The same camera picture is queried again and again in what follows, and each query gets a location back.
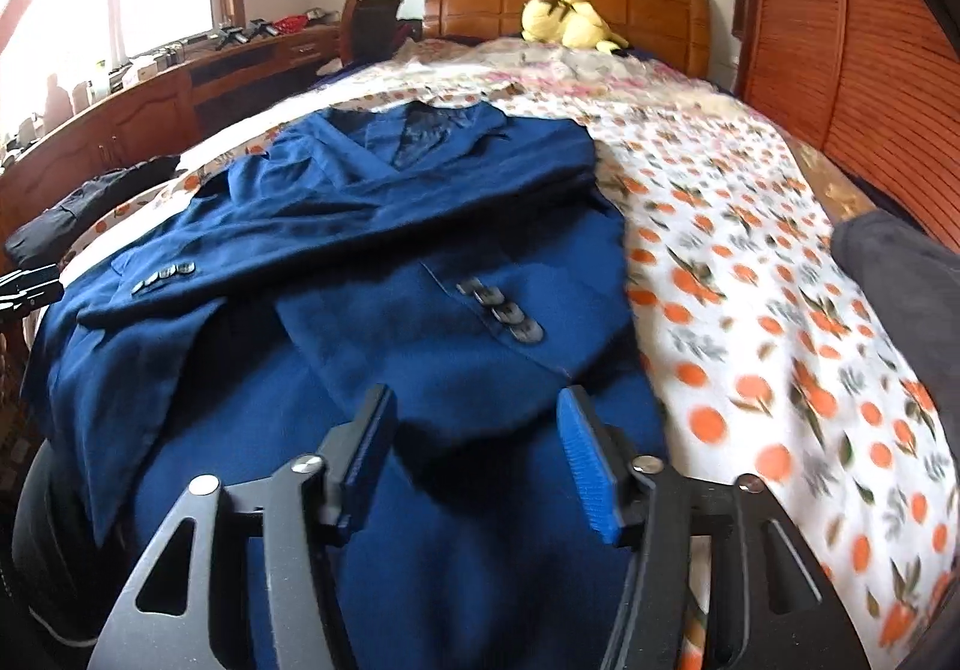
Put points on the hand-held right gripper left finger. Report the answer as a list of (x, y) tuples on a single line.
[(371, 445)]

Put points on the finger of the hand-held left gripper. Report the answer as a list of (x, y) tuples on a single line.
[(30, 283)]

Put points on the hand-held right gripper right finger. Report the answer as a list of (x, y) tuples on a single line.
[(589, 467)]

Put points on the blue suit jacket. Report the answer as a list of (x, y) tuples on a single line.
[(420, 310)]

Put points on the black garment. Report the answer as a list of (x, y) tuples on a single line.
[(82, 205)]

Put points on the wooden desk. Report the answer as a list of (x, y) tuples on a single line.
[(150, 107)]

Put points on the bed with floral sheet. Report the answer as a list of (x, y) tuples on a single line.
[(750, 280)]

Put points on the grey cloth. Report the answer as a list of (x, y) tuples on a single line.
[(900, 287)]

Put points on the red basket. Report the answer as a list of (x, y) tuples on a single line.
[(289, 23)]

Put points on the brown patterned mat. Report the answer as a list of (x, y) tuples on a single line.
[(832, 182)]

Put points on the pink floral quilt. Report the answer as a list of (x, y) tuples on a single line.
[(585, 70)]

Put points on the wooden chair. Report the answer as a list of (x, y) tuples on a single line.
[(371, 28)]

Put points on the yellow plush toy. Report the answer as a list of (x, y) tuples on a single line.
[(570, 21)]

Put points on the wooden bed headboard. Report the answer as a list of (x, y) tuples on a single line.
[(480, 2)]

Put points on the wooden slatted wardrobe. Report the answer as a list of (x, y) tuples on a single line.
[(847, 39)]

